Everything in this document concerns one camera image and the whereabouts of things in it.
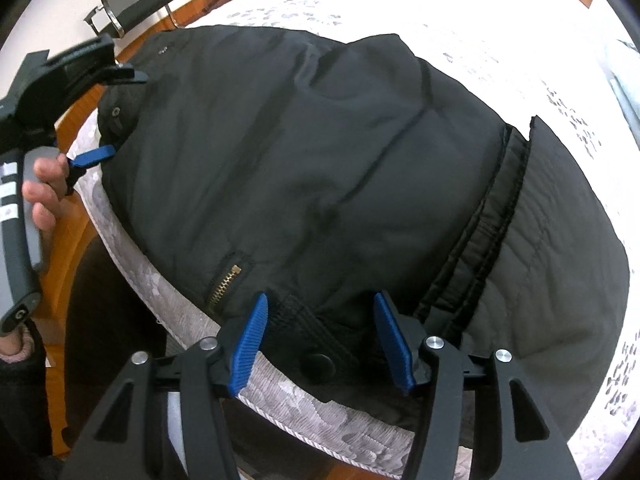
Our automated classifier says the person's left hand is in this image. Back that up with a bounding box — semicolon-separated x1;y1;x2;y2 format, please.
22;154;70;234

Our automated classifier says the person's left forearm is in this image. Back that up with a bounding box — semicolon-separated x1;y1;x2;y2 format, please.
0;317;48;467

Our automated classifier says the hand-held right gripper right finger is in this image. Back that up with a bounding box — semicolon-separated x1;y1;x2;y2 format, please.
374;292;571;480

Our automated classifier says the person's dark trouser leg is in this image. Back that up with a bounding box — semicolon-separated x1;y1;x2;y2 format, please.
64;239;169;457

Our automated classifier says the folded grey duvet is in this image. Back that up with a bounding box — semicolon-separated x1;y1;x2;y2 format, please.
602;39;640;127

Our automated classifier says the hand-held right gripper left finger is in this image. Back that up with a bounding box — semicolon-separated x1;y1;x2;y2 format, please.
60;294;271;480

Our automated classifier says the black padded jacket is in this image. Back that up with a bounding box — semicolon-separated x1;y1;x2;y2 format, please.
96;24;630;433

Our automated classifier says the white floral quilted bedspread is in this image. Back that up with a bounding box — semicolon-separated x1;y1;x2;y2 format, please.
65;0;640;472

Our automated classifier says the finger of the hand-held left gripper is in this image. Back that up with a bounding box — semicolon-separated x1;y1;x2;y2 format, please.
46;35;151;87
65;144;119;197

